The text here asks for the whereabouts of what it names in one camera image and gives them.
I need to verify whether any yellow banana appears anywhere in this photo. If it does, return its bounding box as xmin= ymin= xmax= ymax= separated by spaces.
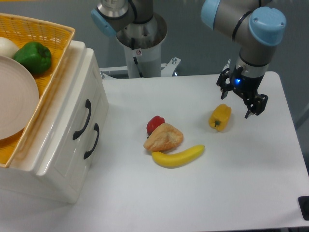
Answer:
xmin=152 ymin=145 xmax=205 ymax=168

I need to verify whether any white drawer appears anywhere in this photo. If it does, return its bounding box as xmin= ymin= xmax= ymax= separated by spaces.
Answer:
xmin=38 ymin=91 xmax=110 ymax=204
xmin=38 ymin=48 xmax=109 ymax=176

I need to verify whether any yellow bell pepper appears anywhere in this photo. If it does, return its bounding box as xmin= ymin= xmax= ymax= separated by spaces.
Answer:
xmin=208 ymin=104 xmax=232 ymax=131

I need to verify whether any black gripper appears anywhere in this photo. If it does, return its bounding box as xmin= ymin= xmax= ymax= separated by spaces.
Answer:
xmin=216 ymin=66 xmax=268 ymax=118

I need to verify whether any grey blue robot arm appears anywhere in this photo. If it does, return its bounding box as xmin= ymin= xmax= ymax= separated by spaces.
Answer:
xmin=91 ymin=0 xmax=286 ymax=115

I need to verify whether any yellow woven basket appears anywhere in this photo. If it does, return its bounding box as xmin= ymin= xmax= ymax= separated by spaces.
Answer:
xmin=0 ymin=13 xmax=75 ymax=168

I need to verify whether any black corner object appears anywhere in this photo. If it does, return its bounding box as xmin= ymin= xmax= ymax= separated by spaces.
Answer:
xmin=298 ymin=196 xmax=309 ymax=221

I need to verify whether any white drawer cabinet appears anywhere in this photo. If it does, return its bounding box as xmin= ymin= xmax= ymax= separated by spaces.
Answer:
xmin=0 ymin=41 xmax=109 ymax=203

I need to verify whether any black cable on pedestal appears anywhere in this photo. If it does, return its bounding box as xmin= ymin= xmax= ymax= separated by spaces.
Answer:
xmin=131 ymin=37 xmax=144 ymax=78

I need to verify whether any red bell pepper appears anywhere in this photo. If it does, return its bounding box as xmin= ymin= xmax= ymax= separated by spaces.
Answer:
xmin=146 ymin=116 xmax=165 ymax=135

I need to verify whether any pink plate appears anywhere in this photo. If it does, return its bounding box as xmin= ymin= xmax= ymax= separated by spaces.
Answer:
xmin=0 ymin=56 xmax=39 ymax=139

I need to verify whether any green bell pepper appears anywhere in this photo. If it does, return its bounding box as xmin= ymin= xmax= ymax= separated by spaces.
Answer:
xmin=13 ymin=42 xmax=52 ymax=74

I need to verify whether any white onion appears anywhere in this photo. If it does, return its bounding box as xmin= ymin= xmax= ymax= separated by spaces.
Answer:
xmin=0 ymin=37 xmax=19 ymax=58

